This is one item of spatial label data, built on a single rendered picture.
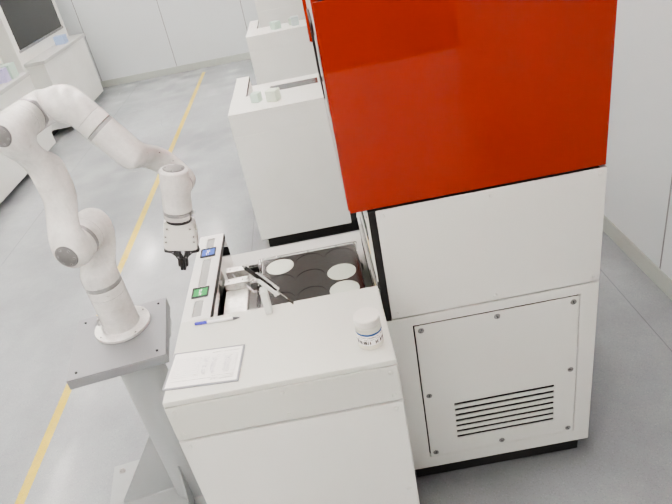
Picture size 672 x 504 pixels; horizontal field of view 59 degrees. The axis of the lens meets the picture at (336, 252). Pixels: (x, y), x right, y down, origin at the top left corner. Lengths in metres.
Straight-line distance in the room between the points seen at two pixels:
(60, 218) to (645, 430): 2.27
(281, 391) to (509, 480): 1.19
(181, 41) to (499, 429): 8.43
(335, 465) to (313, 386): 0.32
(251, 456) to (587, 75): 1.37
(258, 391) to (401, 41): 0.96
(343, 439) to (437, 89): 0.99
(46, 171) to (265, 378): 0.86
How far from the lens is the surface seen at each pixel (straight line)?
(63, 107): 1.76
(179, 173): 1.74
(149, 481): 2.73
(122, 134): 1.75
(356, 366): 1.57
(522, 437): 2.45
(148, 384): 2.26
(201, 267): 2.17
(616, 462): 2.62
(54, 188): 1.90
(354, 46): 1.55
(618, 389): 2.88
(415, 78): 1.59
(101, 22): 10.11
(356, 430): 1.73
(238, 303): 2.06
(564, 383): 2.31
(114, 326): 2.13
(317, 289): 1.99
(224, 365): 1.68
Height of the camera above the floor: 2.01
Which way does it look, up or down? 31 degrees down
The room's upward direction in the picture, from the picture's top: 11 degrees counter-clockwise
